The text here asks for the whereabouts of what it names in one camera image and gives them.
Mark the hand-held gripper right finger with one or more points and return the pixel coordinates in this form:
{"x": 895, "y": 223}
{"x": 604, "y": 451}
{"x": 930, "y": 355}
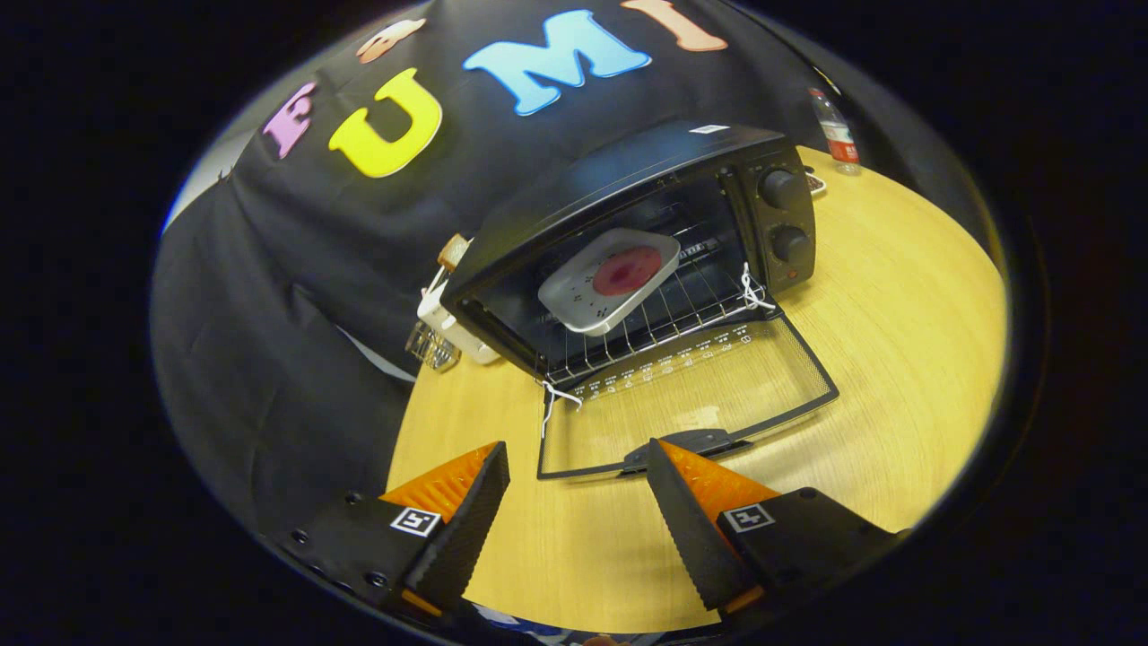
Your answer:
{"x": 691, "y": 529}

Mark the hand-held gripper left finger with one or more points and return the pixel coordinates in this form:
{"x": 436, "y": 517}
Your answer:
{"x": 462, "y": 529}

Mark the white square plate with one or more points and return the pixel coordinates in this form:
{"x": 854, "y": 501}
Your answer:
{"x": 574, "y": 301}

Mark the round pink ham slice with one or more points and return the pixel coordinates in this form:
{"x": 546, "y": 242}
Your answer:
{"x": 628, "y": 269}

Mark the black toaster oven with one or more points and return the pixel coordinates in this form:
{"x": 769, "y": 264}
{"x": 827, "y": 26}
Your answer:
{"x": 628, "y": 170}

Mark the white bread toaster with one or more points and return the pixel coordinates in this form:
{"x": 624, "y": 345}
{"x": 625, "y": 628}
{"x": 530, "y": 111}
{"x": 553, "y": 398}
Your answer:
{"x": 448, "y": 327}

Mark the brown bread slice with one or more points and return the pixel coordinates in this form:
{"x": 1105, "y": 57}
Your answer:
{"x": 454, "y": 251}

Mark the black backdrop cloth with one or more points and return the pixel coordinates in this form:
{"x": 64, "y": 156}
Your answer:
{"x": 314, "y": 269}

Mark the red label water bottle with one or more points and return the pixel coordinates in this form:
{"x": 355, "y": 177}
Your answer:
{"x": 839, "y": 139}

